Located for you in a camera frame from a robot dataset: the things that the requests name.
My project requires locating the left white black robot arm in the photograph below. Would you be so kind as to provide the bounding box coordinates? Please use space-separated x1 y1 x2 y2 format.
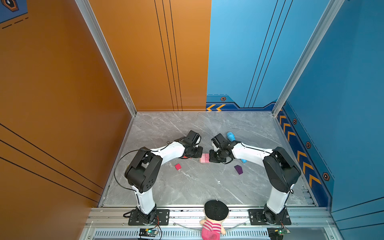
124 131 203 223

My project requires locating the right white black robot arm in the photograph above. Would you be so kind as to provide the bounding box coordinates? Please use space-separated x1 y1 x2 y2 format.
209 134 301 225

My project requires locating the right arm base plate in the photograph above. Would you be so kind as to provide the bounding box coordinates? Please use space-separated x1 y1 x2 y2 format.
248 208 292 226

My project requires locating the left green circuit board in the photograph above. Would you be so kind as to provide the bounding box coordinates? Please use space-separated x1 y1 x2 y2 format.
138 228 160 240

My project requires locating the blue toy microphone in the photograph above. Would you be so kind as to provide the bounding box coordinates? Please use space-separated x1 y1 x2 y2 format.
227 132 236 142

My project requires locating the doll with black hat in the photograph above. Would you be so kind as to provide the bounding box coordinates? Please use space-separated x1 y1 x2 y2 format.
200 200 230 240

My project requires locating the green circuit board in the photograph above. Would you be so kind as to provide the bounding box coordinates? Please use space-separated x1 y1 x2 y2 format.
267 228 291 240
138 228 160 240

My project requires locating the purple wood block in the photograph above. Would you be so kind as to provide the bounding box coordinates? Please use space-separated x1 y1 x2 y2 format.
234 165 243 175

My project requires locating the aluminium front rail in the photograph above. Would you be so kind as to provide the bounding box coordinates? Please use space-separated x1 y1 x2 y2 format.
83 206 337 229

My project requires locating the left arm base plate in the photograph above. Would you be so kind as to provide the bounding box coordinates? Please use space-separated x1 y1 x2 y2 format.
128 208 170 226

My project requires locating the right green circuit board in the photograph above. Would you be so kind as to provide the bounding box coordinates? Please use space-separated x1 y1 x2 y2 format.
267 228 291 240

